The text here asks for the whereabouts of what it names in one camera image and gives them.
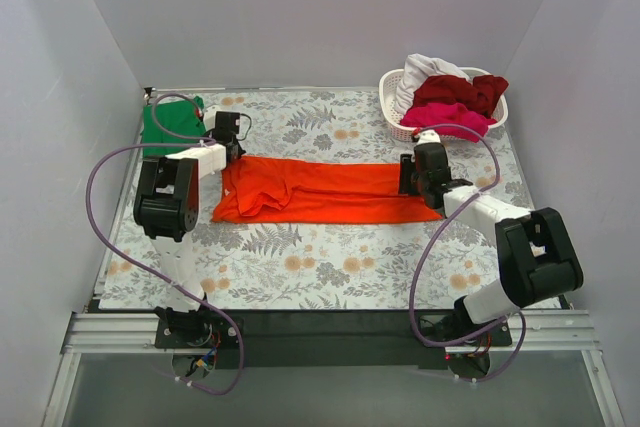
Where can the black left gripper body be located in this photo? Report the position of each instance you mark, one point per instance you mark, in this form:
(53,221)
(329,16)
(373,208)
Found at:
(234,150)

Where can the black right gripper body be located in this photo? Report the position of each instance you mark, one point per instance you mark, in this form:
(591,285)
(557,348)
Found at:
(407,175)

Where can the orange t-shirt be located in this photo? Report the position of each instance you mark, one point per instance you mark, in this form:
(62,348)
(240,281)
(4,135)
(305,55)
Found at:
(268,190)

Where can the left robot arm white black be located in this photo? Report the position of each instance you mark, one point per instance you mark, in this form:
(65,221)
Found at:
(167,207)

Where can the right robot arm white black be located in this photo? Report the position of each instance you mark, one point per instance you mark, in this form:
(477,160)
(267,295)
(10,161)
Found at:
(536,258)

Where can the folded green t-shirt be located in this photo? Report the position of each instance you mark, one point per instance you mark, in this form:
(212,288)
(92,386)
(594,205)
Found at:
(182,117)

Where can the magenta pink t-shirt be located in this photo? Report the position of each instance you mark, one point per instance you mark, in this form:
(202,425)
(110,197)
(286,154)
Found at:
(474,124)

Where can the dark red t-shirt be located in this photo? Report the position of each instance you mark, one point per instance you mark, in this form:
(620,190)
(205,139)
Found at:
(480,95)

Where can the white plastic laundry basket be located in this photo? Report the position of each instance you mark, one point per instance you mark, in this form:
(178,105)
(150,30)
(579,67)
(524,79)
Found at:
(387,97)

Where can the white t-shirt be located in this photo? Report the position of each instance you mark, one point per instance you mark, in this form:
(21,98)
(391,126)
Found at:
(417,69)

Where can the floral patterned table mat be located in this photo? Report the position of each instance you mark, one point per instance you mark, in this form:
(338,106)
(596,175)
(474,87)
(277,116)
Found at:
(305,266)

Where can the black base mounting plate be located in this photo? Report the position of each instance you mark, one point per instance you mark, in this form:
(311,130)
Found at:
(296,338)

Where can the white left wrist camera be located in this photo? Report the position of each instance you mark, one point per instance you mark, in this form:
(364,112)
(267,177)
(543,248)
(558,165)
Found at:
(209,116)

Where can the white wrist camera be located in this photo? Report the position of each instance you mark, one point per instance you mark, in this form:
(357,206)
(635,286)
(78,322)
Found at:
(209,116)
(426,136)

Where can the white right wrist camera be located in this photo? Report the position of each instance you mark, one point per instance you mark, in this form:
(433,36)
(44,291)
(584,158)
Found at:
(426,136)

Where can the aluminium frame rail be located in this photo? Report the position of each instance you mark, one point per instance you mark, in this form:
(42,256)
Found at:
(119,332)

